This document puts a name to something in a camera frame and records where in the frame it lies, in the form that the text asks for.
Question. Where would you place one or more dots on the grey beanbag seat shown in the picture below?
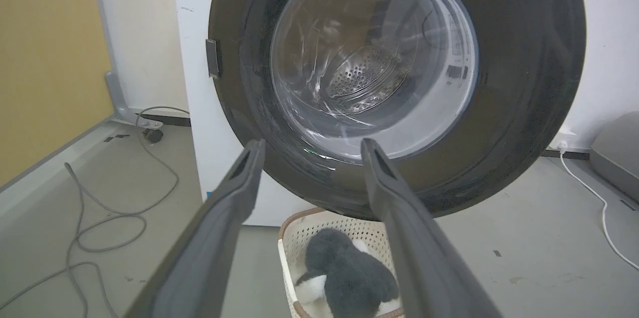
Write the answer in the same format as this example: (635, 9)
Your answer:
(619, 153)

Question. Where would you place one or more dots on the white washing machine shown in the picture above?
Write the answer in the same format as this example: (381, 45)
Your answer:
(209, 123)

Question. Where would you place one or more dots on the round dark washing machine door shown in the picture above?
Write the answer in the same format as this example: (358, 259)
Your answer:
(524, 83)

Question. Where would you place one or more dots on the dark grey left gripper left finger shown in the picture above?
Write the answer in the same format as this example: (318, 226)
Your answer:
(209, 238)

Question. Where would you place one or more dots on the grey and white plush toy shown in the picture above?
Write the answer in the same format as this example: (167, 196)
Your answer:
(344, 273)

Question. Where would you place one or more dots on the white wall socket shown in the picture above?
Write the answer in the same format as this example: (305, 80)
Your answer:
(563, 139)

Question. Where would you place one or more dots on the white perforated laundry basket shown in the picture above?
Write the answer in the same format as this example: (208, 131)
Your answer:
(299, 238)

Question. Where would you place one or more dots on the grey partition frame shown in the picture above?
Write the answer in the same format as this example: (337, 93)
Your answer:
(117, 93)

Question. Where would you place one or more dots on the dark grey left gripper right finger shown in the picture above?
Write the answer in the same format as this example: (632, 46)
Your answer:
(424, 248)

